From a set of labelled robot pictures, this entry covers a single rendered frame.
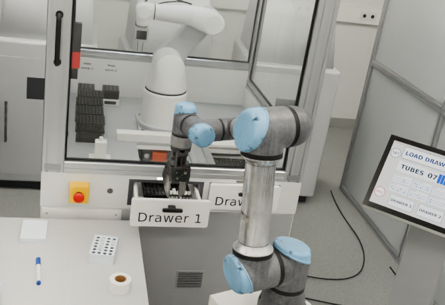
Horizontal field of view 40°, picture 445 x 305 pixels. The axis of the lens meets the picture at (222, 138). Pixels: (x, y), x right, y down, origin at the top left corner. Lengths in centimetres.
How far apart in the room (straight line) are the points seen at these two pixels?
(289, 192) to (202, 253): 44
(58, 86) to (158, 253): 80
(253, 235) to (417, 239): 99
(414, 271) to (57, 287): 138
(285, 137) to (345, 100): 449
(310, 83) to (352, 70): 368
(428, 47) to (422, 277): 173
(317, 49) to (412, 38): 183
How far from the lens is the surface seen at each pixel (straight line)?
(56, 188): 239
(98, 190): 239
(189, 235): 252
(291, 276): 182
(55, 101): 225
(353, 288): 371
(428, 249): 255
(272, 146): 161
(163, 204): 225
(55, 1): 215
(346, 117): 618
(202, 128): 194
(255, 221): 169
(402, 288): 265
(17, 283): 209
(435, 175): 245
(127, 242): 230
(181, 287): 266
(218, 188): 242
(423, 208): 241
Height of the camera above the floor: 199
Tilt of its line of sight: 22 degrees down
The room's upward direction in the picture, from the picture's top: 9 degrees clockwise
